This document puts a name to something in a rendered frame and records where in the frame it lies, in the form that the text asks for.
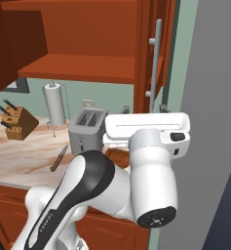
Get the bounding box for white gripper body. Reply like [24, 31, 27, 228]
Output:
[102, 111, 191, 146]

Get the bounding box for brown wooden cutting board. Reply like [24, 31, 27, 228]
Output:
[104, 146, 132, 171]

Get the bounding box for dark red-brown cabinet door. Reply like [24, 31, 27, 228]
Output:
[0, 0, 50, 99]

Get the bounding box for grey fridge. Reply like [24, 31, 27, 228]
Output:
[158, 0, 231, 250]

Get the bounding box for silver toaster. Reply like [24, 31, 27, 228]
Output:
[67, 106, 109, 157]

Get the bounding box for white paper towel roll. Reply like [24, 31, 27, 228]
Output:
[42, 82, 67, 127]

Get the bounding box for wooden knife block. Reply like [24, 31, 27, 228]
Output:
[1, 105, 40, 142]

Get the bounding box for red-brown base cabinets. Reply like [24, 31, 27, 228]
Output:
[0, 183, 151, 250]

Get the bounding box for grey wall outlet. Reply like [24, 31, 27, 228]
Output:
[121, 104, 132, 115]
[81, 99, 96, 109]

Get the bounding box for red-brown cabinet door with handle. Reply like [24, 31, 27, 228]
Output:
[133, 0, 177, 114]

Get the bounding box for grey bar cabinet handle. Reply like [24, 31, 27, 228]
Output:
[144, 19, 164, 113]

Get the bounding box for wire paper towel holder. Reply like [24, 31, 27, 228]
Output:
[46, 80, 72, 139]

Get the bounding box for brown-handled kitchen knife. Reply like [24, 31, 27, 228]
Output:
[50, 144, 69, 173]

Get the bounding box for red-brown wall cabinet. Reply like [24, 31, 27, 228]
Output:
[0, 0, 144, 86]

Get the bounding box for dark framed wall panel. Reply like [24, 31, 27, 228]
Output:
[2, 77, 31, 95]

